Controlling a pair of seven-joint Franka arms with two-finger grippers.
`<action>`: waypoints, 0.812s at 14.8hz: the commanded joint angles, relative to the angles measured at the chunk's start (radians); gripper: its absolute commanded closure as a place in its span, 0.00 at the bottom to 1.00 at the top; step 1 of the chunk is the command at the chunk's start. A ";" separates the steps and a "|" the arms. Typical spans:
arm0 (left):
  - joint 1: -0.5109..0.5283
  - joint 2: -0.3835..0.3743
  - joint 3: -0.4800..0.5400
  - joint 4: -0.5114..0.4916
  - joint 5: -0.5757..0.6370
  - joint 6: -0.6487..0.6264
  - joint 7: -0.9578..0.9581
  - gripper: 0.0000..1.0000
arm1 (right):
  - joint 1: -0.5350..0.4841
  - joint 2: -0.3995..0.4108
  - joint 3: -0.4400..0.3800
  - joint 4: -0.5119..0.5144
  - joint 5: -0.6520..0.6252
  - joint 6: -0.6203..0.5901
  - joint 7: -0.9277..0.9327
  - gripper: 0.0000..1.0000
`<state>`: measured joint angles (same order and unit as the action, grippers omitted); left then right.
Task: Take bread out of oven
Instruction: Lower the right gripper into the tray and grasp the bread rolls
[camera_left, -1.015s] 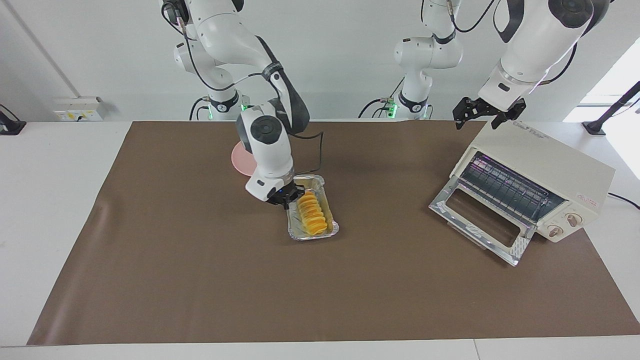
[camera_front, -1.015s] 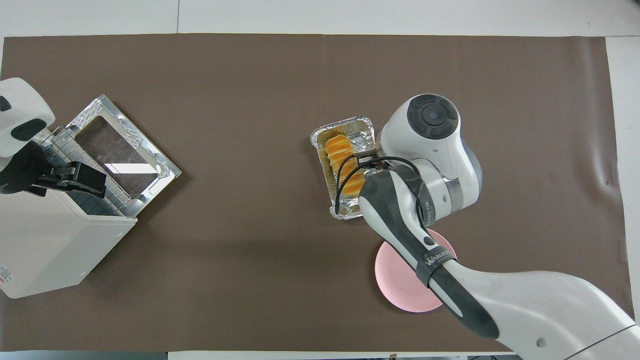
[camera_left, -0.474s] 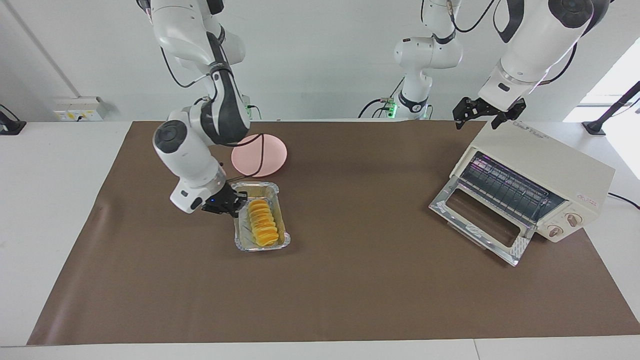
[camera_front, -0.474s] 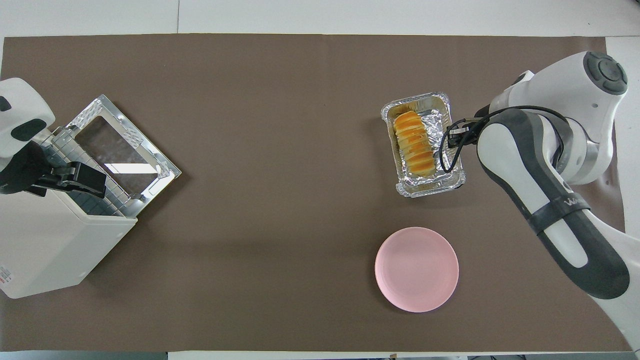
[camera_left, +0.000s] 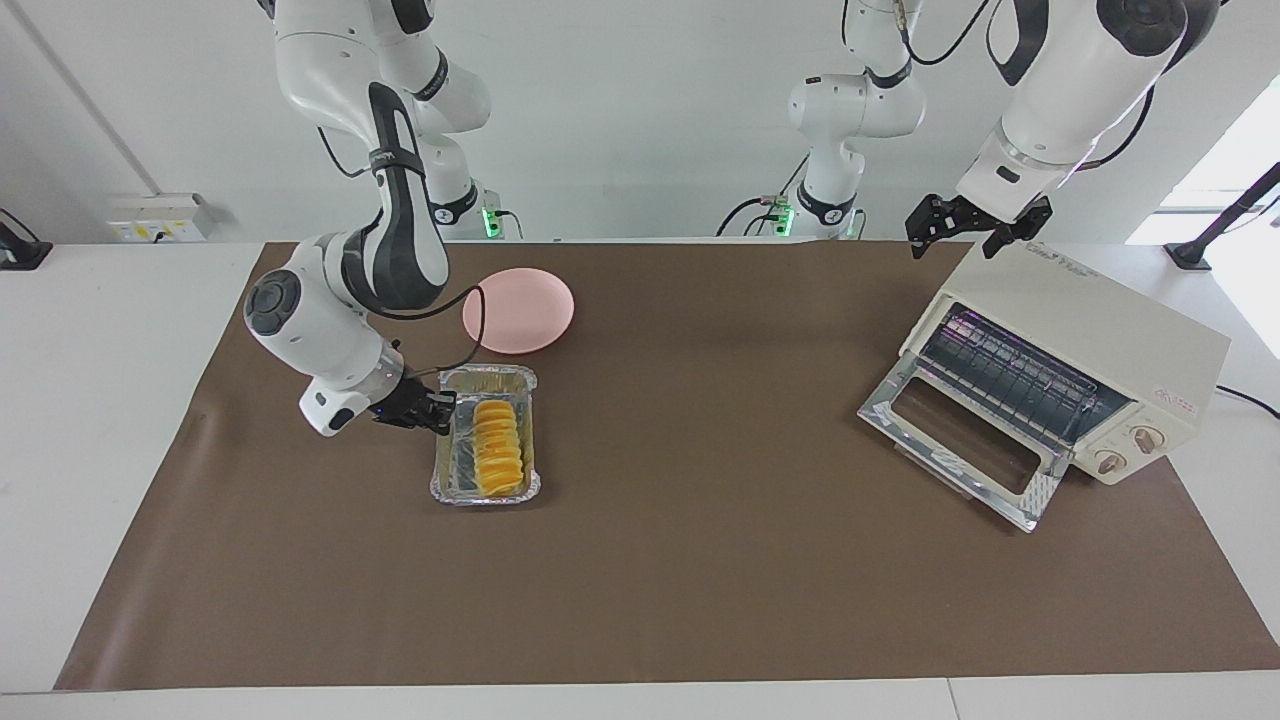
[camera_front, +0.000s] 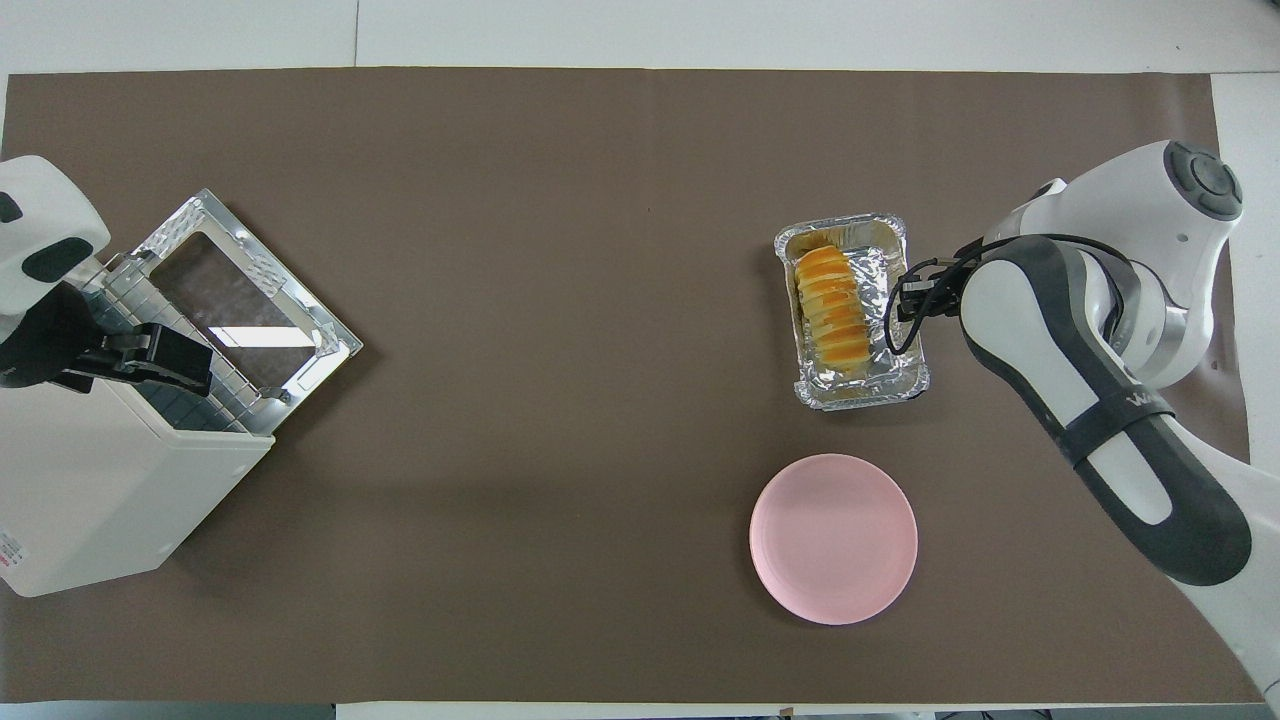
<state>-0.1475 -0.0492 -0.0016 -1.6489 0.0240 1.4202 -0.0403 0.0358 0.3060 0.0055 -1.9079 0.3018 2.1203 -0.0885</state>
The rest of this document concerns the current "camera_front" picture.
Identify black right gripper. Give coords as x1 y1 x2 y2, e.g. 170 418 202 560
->
896 258 969 322

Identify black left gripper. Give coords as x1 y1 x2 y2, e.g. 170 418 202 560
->
0 285 214 397

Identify aluminium foil tray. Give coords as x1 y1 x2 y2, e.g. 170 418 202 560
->
773 212 930 411

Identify golden ridged bread loaf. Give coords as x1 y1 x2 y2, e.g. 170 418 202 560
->
795 245 869 366

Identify glass oven door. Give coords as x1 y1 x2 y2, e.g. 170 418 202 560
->
130 188 363 433

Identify cream toaster oven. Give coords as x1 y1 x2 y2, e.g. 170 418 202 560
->
0 212 276 598

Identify pink round plate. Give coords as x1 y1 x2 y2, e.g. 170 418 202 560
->
749 453 918 626

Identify brown table mat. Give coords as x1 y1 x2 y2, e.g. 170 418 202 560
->
0 67 1263 704

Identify metal oven wire rack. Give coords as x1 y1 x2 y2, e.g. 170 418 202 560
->
80 255 291 433

